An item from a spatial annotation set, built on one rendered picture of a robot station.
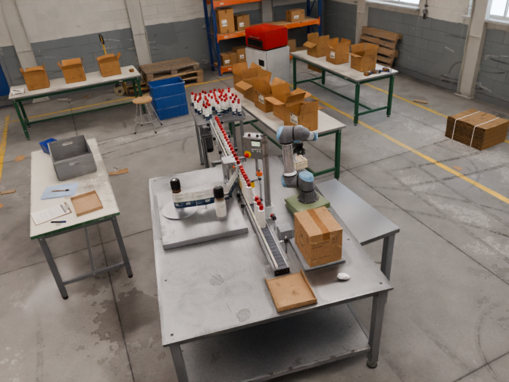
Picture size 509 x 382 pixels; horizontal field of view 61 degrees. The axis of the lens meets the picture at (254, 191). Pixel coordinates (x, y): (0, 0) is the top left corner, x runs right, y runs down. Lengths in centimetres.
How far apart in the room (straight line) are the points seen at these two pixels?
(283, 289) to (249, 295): 23
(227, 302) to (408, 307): 179
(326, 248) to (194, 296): 95
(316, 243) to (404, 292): 146
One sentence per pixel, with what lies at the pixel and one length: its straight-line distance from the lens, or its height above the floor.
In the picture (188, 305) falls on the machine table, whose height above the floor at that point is 83.
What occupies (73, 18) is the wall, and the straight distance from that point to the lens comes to 1046.
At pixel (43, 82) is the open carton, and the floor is 87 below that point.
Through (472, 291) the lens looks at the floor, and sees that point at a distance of 437.
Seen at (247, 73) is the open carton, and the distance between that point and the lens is 653.
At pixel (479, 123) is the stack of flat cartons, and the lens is 691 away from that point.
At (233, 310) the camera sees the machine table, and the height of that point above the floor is 83.
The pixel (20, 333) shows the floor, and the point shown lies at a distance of 447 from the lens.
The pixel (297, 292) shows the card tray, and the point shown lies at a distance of 289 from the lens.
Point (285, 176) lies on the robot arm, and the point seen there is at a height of 112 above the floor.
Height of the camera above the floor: 288
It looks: 31 degrees down
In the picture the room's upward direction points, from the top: 5 degrees counter-clockwise
